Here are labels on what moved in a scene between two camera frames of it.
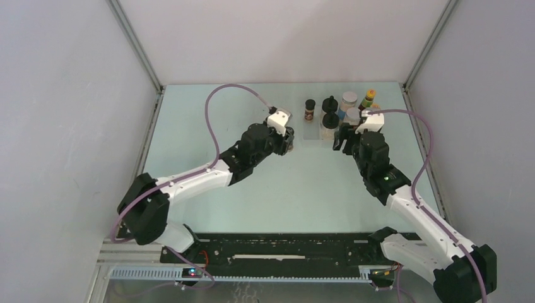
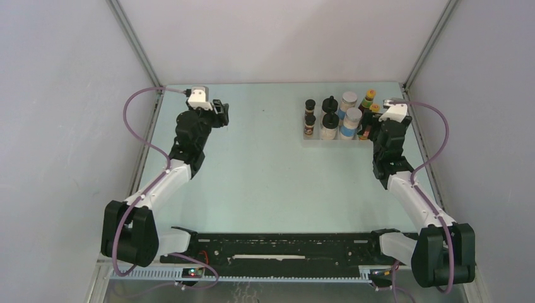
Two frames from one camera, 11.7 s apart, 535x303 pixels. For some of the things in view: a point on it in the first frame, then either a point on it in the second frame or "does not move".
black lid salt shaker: x=330 y=123 does not move
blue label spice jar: x=353 y=116 does not move
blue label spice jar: x=349 y=100 does not move
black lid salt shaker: x=330 y=105 does not move
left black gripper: x=284 y=141 to x=221 y=119
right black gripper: x=349 y=134 to x=367 y=120
